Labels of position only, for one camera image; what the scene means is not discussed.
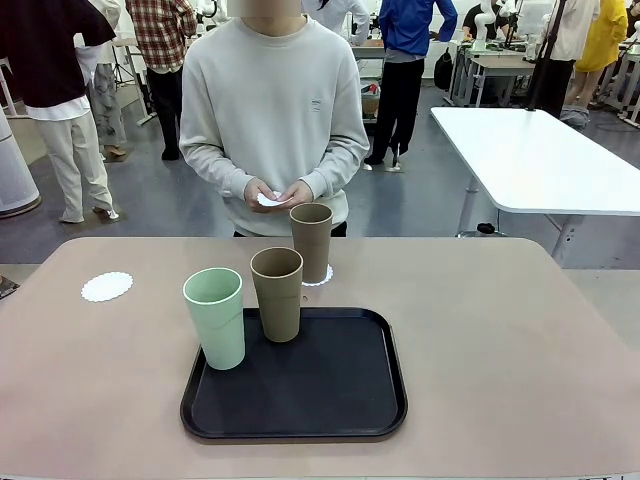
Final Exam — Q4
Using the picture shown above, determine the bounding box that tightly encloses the black plastic tray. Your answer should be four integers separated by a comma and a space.
179, 306, 409, 441

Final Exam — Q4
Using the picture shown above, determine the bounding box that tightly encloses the person in white top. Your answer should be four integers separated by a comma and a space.
304, 0, 372, 46

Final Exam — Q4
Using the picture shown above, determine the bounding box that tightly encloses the person in beige top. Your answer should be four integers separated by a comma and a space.
528, 0, 601, 120

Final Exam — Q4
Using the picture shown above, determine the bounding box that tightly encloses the black backpack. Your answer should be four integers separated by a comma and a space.
432, 48, 454, 92

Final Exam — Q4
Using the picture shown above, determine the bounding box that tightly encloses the black tripod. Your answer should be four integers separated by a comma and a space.
523, 0, 569, 114

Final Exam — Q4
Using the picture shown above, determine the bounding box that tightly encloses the person's right hand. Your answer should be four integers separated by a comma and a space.
243, 177, 282, 215

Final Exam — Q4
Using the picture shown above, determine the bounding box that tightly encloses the person in yellow raincoat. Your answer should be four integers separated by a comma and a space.
564, 0, 630, 109

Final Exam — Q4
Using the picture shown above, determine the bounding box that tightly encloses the white cylindrical air purifier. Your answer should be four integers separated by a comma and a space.
0, 104, 42, 220

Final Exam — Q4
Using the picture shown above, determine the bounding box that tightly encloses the white scalloped paper coaster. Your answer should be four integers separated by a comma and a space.
299, 263, 334, 288
255, 189, 297, 209
81, 271, 135, 304

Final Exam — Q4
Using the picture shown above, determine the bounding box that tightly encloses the person in black top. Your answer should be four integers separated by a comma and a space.
0, 0, 119, 225

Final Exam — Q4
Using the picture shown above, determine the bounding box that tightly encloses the person's left hand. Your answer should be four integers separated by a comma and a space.
277, 180, 314, 207

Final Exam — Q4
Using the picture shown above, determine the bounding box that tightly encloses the grey cloth bundle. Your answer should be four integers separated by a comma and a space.
558, 104, 592, 132

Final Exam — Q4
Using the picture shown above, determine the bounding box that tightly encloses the person in grey patterned trousers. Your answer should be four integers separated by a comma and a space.
74, 0, 129, 162

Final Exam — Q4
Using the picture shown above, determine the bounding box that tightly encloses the person in blue jacket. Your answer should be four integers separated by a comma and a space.
363, 0, 459, 175

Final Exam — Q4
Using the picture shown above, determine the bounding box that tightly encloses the grey background desk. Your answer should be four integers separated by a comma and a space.
448, 39, 537, 109

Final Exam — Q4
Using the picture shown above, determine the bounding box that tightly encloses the person's right forearm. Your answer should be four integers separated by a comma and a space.
179, 142, 254, 201

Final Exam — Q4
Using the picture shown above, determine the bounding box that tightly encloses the person's left forearm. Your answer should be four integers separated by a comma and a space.
304, 139, 371, 197

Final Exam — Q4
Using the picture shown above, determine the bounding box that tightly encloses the white folding table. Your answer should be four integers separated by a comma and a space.
429, 105, 640, 261

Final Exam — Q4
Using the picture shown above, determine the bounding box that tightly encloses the green plastic cup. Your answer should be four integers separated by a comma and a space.
182, 267, 246, 371

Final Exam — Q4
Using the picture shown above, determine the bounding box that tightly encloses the person in cream sweatshirt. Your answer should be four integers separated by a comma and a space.
178, 0, 371, 239

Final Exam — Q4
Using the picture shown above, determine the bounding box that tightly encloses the brown plastic cup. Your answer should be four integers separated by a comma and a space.
289, 202, 334, 285
249, 247, 305, 344

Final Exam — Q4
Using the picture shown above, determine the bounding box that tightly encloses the person in plaid shirt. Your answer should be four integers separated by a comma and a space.
124, 0, 200, 162

